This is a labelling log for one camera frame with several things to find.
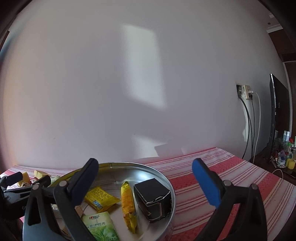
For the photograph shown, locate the white charger cable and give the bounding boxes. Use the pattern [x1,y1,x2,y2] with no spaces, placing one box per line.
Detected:
[250,91,261,164]

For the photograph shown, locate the round metal cookie tin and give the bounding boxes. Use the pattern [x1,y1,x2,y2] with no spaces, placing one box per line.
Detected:
[49,161,176,241]

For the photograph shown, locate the black cardboard box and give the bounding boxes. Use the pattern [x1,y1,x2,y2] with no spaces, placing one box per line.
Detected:
[133,178,172,223]

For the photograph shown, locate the yellow noodle snack packet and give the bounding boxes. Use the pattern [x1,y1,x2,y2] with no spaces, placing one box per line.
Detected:
[84,187,120,213]

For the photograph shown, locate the yellow snack packets pile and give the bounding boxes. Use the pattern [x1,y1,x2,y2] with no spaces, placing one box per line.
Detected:
[17,170,61,188]

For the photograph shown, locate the black flat television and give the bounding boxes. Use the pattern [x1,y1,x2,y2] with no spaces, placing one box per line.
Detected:
[266,73,290,161]

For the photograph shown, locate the orange-yellow snack packet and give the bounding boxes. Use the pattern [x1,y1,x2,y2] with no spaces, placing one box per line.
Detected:
[120,181,137,233]

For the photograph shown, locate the wall power socket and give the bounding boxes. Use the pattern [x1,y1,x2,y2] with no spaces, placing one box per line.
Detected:
[236,84,253,100]

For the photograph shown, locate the green tissue pack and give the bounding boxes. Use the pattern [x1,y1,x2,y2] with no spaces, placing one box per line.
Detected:
[82,211,119,241]

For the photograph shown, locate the cluttered bottles on stand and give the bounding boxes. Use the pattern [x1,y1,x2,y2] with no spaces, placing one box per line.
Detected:
[272,131,295,176]

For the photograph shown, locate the red white striped bedspread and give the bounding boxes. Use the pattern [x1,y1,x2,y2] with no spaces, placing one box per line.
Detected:
[1,149,295,240]

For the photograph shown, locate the black power cable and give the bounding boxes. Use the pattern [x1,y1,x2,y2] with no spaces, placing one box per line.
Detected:
[238,94,253,160]

